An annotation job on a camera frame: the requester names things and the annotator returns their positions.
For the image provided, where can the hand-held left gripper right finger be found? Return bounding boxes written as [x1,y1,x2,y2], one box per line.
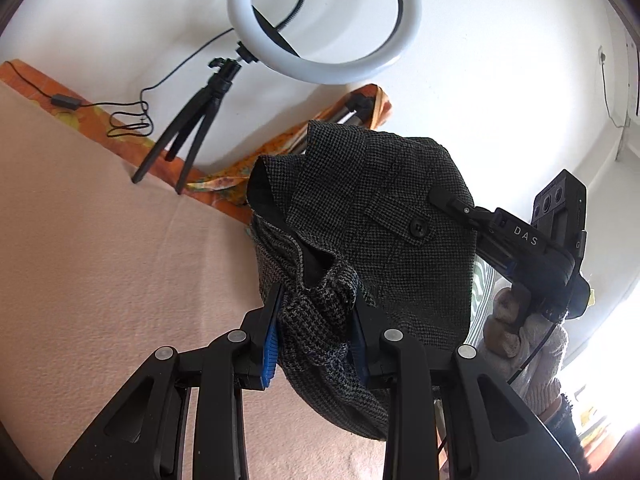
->
[350,299,581,480]

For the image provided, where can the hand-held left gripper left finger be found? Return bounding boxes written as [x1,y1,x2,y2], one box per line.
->
[52,280,286,480]

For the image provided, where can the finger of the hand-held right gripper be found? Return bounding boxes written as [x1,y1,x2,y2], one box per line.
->
[429,187,557,262]
[474,239,532,292]

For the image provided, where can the grey tweed short pants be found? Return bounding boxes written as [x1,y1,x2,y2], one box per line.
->
[246,120,478,442]

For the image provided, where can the person's right hand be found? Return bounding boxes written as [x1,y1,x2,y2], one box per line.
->
[481,287,571,414]

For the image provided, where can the green white patterned pillow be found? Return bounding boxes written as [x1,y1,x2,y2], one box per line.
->
[470,255,502,347]

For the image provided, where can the pink bed blanket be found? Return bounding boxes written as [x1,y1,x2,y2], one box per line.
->
[0,80,396,480]

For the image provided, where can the orange patterned scarf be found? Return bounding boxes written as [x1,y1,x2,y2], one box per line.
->
[182,84,393,211]

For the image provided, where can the folded tripod stand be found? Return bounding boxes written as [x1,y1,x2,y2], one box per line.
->
[320,92,377,127]

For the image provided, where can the black mini tripod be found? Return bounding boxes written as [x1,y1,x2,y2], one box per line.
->
[131,42,258,196]

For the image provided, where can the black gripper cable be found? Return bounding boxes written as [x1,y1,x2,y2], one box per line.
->
[507,317,557,386]

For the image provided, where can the black ring light cable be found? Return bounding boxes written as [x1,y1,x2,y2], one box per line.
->
[2,29,237,139]

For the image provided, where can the white ring light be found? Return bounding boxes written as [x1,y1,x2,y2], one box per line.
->
[227,0,422,86]

